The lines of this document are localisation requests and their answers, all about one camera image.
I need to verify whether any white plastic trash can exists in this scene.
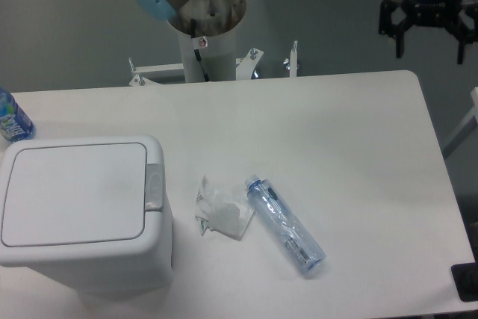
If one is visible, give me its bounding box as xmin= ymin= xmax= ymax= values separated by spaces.
xmin=1 ymin=135 xmax=173 ymax=293

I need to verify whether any white trash can lid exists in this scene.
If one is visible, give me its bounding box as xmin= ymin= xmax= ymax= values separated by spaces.
xmin=1 ymin=141 xmax=146 ymax=247

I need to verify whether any white stand at right edge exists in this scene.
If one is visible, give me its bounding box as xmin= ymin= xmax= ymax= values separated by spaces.
xmin=441 ymin=87 xmax=477 ymax=159

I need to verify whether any black clamp at table edge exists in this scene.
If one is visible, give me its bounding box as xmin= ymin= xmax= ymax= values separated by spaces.
xmin=451 ymin=262 xmax=477 ymax=303

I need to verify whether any empty clear plastic bottle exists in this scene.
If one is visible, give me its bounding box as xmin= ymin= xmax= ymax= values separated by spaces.
xmin=245 ymin=175 xmax=326 ymax=280

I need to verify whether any crumpled white plastic wrapper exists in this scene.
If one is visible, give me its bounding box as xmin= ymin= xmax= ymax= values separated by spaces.
xmin=195 ymin=176 xmax=255 ymax=241

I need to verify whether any grey lid push button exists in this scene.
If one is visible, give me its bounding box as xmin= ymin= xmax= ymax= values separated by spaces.
xmin=145 ymin=164 xmax=164 ymax=211

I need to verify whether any blue labelled water bottle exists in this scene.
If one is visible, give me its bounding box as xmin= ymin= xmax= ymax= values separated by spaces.
xmin=1 ymin=88 xmax=36 ymax=143

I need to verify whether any white metal frame bracket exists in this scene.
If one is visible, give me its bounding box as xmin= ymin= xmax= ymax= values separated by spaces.
xmin=128 ymin=40 xmax=302 ymax=87

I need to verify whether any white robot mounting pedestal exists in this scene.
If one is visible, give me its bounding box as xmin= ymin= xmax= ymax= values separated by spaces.
xmin=169 ymin=0 xmax=246 ymax=61

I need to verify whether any black cable on pedestal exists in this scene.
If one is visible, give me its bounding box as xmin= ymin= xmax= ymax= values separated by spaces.
xmin=190 ymin=18 xmax=210 ymax=83

